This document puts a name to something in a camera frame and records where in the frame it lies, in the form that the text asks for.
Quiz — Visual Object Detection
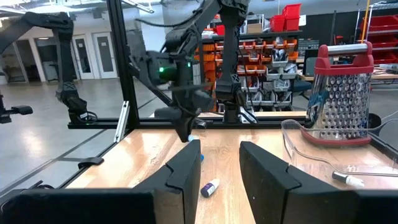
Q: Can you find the steel box grater red handle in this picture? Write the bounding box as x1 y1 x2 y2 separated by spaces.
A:
300 42 376 149

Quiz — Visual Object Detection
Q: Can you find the black table edge clip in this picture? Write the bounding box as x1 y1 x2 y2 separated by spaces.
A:
76 156 105 170

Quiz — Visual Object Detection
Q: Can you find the silver aluminium bar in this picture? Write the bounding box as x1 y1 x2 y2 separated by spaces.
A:
113 100 131 144

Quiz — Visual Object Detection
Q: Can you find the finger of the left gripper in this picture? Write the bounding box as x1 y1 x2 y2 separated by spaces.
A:
172 118 189 143
186 115 200 138

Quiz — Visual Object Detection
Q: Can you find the white door with window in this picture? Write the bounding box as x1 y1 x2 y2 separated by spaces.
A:
71 33 94 80
92 31 119 79

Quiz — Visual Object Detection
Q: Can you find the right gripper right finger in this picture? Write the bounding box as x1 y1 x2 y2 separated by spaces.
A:
239 141 359 224

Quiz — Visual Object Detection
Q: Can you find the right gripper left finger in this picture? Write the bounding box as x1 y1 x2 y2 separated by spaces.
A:
132 139 203 224

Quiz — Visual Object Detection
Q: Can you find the small purple dropper bottle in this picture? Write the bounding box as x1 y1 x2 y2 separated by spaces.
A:
200 178 221 198

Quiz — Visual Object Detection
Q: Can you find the shelf rack with small bins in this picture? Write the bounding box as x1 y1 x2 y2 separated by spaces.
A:
194 29 304 113

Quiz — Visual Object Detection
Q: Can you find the metal shelf with red bins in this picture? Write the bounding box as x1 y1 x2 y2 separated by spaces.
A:
354 1 398 65

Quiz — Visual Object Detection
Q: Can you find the dark computer monitor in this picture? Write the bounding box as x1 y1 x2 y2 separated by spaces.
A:
303 48 320 77

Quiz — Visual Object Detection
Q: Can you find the cardboard box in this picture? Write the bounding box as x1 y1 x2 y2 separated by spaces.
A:
246 22 265 34

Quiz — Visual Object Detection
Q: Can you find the white marker pen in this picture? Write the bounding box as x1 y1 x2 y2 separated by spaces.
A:
331 170 366 189

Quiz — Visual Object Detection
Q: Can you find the clear plastic container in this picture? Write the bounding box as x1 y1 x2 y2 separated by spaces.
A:
280 118 398 178

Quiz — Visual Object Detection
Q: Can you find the black leader arm handle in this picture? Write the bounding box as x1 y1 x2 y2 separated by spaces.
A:
0 90 34 124

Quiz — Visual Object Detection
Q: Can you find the wooden workbench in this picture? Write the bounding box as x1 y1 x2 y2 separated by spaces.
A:
297 63 398 86

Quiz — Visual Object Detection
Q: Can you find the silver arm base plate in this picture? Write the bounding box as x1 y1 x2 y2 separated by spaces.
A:
238 106 259 124

